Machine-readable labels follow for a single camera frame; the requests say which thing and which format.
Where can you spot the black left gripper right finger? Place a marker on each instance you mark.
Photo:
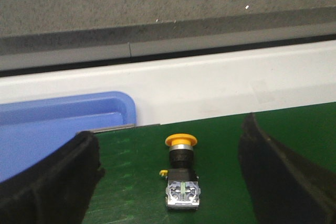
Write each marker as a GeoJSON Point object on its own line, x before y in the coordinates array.
{"type": "Point", "coordinates": [284, 186]}

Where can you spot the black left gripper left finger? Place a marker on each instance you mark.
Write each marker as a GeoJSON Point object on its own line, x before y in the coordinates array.
{"type": "Point", "coordinates": [57, 189]}

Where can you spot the yellow mushroom push button switch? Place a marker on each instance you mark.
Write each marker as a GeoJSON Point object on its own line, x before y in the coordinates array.
{"type": "Point", "coordinates": [182, 191]}

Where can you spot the blue plastic tray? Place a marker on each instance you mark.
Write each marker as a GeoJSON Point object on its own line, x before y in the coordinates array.
{"type": "Point", "coordinates": [32, 130]}

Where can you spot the green conveyor belt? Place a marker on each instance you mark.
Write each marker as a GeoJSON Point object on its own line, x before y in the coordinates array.
{"type": "Point", "coordinates": [132, 190]}

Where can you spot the white rear conveyor guard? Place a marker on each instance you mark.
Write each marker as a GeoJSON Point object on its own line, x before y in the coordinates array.
{"type": "Point", "coordinates": [184, 89]}

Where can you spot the grey speckled countertop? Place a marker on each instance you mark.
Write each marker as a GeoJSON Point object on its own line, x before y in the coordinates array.
{"type": "Point", "coordinates": [51, 35]}

